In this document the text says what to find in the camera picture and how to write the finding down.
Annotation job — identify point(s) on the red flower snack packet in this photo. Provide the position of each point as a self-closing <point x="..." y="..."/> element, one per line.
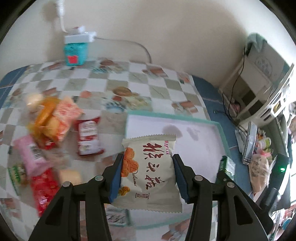
<point x="44" y="188"/>

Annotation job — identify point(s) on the teal toy box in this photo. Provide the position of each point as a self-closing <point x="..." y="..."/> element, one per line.
<point x="76" y="53"/>

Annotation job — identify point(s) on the yellow transparent cake packet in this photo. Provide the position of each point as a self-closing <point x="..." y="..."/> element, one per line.
<point x="37" y="127"/>

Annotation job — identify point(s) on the red milk biscuit packet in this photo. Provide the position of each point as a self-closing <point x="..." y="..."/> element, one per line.
<point x="88" y="141"/>

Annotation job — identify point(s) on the pale yellow jelly cup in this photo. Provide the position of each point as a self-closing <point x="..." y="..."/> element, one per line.
<point x="72" y="176"/>

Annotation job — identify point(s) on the green yellow snack packet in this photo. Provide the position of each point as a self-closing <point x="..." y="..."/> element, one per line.
<point x="18" y="177"/>

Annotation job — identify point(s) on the tablet device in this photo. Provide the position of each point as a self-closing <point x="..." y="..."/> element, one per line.
<point x="249" y="143"/>

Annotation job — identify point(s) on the teal shallow box tray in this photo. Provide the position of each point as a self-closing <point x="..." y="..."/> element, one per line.
<point x="200" y="144"/>

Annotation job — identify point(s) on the checkered printed tablecloth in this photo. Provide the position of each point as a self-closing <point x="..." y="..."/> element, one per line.
<point x="107" y="94"/>

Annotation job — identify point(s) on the white power strip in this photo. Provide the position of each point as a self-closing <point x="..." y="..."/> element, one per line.
<point x="79" y="35"/>

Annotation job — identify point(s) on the green mung bean cake packet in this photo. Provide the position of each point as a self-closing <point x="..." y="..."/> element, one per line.
<point x="226" y="170"/>

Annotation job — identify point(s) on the orange swiss roll packet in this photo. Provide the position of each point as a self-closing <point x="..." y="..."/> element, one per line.
<point x="61" y="120"/>

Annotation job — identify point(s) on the white rice cake packet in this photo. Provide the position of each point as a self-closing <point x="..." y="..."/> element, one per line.
<point x="148" y="180"/>

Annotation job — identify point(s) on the white shelf cabinet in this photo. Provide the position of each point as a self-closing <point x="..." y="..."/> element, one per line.
<point x="258" y="88"/>

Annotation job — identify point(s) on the clear round bun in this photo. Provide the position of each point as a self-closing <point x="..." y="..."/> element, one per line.
<point x="33" y="100"/>

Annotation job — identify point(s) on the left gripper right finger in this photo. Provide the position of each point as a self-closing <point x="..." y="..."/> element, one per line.
<point x="239" y="218"/>

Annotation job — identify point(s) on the white wall plug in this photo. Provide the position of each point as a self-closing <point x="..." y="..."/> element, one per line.
<point x="60" y="10"/>

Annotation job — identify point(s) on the pink snack packet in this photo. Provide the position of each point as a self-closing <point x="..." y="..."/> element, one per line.
<point x="32" y="157"/>

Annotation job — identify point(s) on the green white cracker packet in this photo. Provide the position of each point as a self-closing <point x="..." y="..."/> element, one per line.
<point x="117" y="216"/>

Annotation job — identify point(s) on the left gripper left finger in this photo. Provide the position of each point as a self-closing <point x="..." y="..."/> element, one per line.
<point x="61" y="219"/>

